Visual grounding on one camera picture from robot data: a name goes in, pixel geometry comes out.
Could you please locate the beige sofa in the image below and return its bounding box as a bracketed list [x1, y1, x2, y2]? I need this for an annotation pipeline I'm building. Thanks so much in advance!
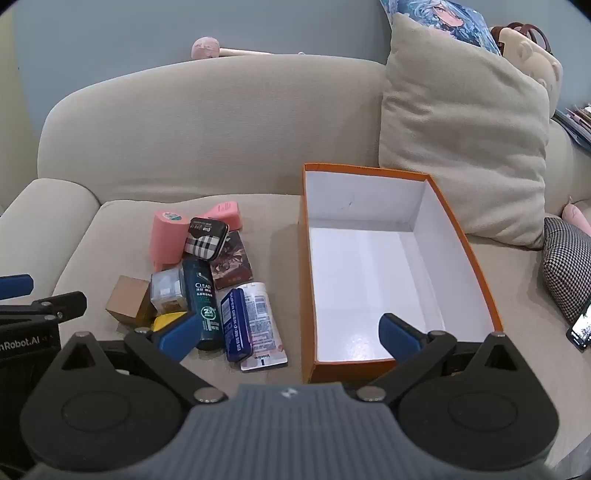
[0, 55, 591, 480]

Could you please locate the houndstooth cushion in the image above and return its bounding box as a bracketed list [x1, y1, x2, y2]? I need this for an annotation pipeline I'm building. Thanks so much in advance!
[542, 217, 591, 324]

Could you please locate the cream bear plush cushion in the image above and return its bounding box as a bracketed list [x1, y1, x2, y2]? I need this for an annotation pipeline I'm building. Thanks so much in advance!
[490, 23, 565, 116]

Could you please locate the blue printed pillow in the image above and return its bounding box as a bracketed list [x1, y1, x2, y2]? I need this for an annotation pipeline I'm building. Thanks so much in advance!
[379, 0, 502, 56]

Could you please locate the stack of magazines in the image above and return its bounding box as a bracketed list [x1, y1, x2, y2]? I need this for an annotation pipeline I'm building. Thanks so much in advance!
[551, 105, 591, 151]

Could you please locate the dark green shampoo bottle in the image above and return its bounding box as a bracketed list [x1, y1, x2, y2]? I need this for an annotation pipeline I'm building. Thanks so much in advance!
[181, 256, 225, 352]

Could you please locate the brown printed card box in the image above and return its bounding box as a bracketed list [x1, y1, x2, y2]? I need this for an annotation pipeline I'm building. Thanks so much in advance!
[210, 231, 254, 291]

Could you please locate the blue tin case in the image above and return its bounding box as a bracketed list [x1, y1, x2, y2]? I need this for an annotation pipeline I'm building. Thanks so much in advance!
[220, 287, 254, 363]

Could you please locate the orange cardboard box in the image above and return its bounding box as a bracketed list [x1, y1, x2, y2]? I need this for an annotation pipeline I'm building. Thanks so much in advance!
[298, 162, 504, 385]

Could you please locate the white cream tube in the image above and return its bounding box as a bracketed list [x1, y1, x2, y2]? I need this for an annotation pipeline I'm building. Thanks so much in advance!
[228, 281, 288, 372]

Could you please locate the pink pump bottle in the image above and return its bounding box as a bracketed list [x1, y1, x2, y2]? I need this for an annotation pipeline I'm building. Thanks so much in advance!
[203, 200, 242, 232]

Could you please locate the plaid tin case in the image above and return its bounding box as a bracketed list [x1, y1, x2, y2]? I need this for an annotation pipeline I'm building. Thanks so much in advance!
[184, 217, 230, 261]

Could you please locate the small brown cardboard box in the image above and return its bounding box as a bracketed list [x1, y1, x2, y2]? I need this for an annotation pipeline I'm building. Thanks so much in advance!
[105, 275, 155, 326]

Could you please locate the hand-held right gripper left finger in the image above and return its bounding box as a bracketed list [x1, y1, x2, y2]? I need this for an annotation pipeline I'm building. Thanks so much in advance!
[34, 311, 228, 408]

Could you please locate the black smartphone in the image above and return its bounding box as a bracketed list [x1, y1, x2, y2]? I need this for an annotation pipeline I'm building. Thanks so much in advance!
[566, 300, 591, 352]

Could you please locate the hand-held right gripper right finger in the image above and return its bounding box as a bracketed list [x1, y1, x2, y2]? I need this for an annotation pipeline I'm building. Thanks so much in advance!
[355, 313, 537, 408]

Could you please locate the pink plastic container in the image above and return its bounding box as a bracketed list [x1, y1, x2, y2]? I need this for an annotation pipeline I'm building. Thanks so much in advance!
[151, 211, 192, 273]

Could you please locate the yellow tape measure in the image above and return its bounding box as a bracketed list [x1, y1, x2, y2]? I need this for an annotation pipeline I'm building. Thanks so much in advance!
[151, 311, 186, 333]

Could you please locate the beige pillow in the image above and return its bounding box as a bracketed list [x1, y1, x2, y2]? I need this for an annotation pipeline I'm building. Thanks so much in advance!
[379, 13, 551, 250]

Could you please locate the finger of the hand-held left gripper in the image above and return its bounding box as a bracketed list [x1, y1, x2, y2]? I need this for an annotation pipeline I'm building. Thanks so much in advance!
[0, 274, 35, 299]
[0, 292, 88, 325]

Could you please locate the clear plastic box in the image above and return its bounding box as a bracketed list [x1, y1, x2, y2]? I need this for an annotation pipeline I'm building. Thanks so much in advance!
[150, 267, 189, 315]

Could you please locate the pink massage hammer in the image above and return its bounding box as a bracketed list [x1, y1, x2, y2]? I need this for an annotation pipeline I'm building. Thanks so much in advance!
[191, 37, 305, 61]

